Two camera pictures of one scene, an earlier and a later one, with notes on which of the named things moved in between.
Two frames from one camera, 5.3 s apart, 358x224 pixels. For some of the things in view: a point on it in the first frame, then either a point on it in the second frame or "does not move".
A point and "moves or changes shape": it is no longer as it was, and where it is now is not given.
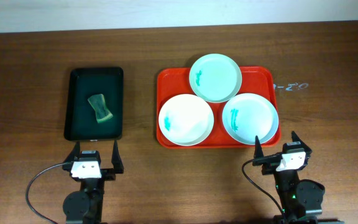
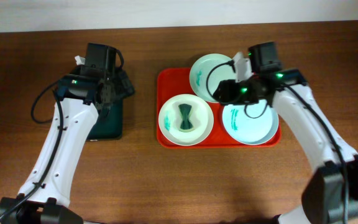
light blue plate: (246, 116) does not move
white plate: (186, 119) does not move
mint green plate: (215, 78) does not move
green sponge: (98, 102) moves or changes shape
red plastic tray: (260, 80) does not move
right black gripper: (268, 160) → (224, 93)
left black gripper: (110, 173) → (124, 88)
